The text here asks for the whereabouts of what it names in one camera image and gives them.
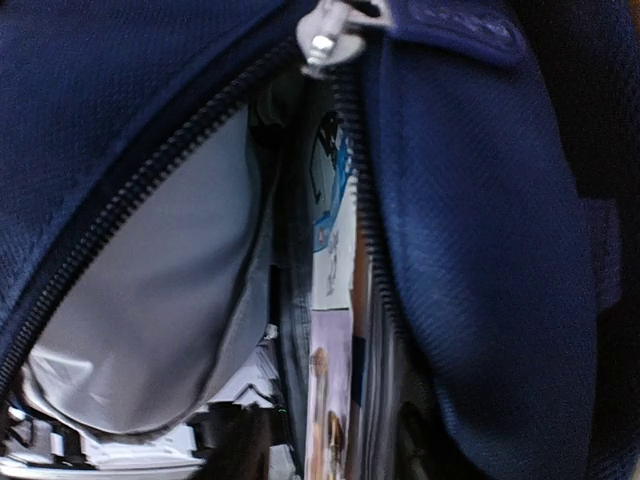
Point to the dog cover book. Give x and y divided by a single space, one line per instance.
336 361

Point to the navy blue backpack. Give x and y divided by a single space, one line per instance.
156 218

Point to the white grey book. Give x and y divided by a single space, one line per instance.
40 447

